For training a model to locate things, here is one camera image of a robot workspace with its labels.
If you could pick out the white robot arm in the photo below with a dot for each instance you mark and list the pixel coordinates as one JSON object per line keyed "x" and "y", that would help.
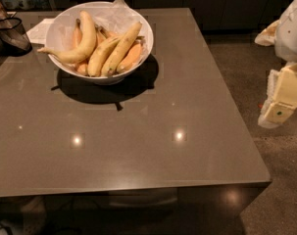
{"x": 282, "y": 35}

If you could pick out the long yellow banana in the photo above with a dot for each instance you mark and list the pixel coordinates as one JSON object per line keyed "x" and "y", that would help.
{"x": 120, "y": 50}

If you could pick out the white paper sheet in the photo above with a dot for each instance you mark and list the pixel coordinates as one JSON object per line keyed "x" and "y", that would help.
{"x": 37, "y": 34}

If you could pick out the yellow banana middle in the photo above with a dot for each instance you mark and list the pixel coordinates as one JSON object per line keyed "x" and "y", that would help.
{"x": 101, "y": 54}

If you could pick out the large curved yellow banana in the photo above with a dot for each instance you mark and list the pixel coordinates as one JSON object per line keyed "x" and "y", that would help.
{"x": 85, "y": 47}

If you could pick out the dark mesh basket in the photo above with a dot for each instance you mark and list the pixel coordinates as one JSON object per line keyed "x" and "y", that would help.
{"x": 13, "y": 39}

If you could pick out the white ceramic bowl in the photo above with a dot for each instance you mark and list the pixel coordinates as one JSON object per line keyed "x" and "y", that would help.
{"x": 59, "y": 37}

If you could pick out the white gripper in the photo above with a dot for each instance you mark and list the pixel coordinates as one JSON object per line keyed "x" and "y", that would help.
{"x": 291, "y": 33}

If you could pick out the small yellow banana behind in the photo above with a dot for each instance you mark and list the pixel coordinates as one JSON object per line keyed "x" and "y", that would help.
{"x": 103, "y": 34}

